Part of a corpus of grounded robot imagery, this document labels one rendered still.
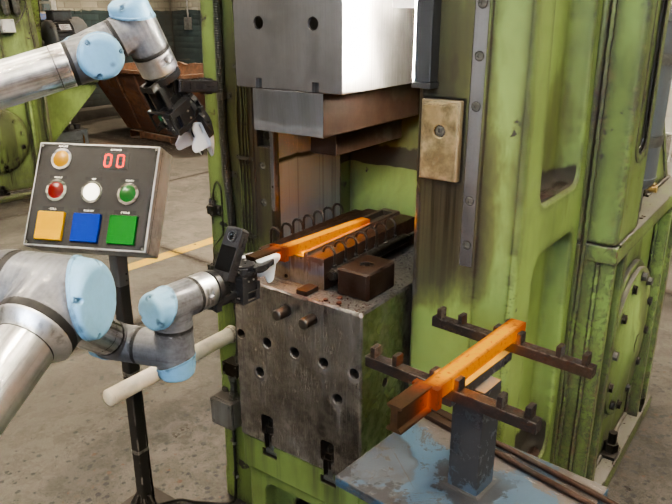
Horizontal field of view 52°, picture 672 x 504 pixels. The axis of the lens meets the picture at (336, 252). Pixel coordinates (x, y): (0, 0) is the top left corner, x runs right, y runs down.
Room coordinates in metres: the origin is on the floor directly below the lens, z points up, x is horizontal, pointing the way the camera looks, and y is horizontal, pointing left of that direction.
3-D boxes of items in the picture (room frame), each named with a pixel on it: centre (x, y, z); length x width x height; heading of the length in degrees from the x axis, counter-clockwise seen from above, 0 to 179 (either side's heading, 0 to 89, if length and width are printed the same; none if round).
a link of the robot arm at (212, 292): (1.27, 0.27, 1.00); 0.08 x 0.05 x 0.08; 54
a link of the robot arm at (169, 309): (1.21, 0.32, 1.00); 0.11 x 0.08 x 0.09; 144
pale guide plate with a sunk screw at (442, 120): (1.46, -0.22, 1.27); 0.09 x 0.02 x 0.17; 54
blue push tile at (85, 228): (1.67, 0.64, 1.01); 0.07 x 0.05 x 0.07; 79
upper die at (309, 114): (1.71, -0.01, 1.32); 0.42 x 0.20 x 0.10; 144
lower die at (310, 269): (1.71, -0.01, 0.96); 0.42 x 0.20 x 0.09; 144
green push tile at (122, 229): (1.66, 0.54, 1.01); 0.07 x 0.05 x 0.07; 79
